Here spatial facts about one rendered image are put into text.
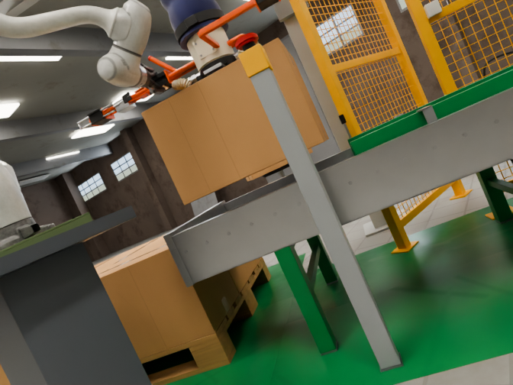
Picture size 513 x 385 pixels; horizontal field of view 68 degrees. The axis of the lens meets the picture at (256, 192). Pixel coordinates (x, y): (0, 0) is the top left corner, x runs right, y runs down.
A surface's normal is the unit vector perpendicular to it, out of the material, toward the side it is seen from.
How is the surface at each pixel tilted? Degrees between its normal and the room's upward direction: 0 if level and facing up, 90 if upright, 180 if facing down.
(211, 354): 90
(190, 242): 90
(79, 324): 90
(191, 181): 90
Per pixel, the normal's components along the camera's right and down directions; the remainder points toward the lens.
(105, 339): 0.75, -0.31
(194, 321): -0.21, 0.15
